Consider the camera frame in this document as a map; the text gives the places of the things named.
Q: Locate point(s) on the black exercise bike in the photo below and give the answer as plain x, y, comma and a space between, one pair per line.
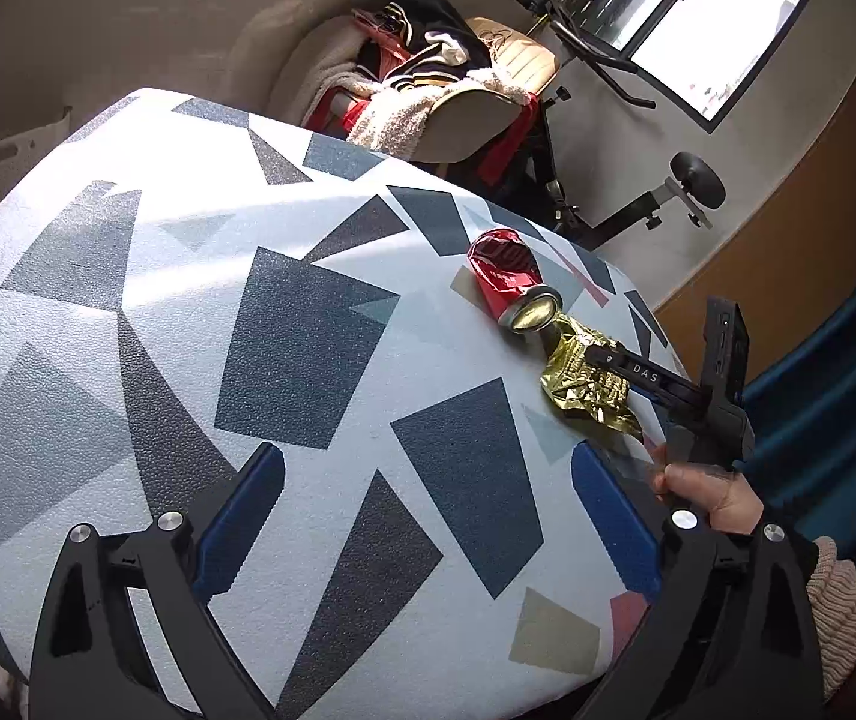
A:
623, 221

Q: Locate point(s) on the dark jacket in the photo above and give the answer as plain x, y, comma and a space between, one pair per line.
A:
428, 22

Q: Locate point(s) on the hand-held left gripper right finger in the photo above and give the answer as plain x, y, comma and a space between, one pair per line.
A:
615, 525

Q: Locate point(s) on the wooden panel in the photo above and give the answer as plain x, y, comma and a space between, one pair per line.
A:
811, 240

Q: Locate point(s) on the person's right hand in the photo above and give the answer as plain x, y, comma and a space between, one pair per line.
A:
720, 502

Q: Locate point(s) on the white fluffy blanket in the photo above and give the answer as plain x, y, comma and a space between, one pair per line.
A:
390, 116

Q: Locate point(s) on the geometric patterned table cover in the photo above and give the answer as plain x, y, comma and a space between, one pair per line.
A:
173, 315

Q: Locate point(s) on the dark blue fabric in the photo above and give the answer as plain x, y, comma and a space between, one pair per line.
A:
833, 405

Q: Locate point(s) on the crushed red can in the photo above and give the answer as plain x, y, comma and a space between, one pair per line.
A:
503, 270

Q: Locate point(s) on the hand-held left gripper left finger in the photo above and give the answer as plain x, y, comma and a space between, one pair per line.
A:
240, 525

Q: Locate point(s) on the white perforated basket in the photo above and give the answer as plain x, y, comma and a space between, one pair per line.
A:
8, 165

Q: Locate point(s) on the black framed window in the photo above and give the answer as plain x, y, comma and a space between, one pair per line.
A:
720, 37

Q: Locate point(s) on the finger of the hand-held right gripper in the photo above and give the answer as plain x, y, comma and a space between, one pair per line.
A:
638, 373

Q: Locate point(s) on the red cloth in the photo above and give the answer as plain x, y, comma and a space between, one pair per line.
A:
507, 150

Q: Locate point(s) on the gold foil wrapper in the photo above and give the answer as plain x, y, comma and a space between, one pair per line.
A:
585, 394

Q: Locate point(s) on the person's right forearm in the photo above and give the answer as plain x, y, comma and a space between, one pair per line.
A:
848, 600

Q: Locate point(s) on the beige chair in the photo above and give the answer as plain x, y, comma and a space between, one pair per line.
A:
473, 120

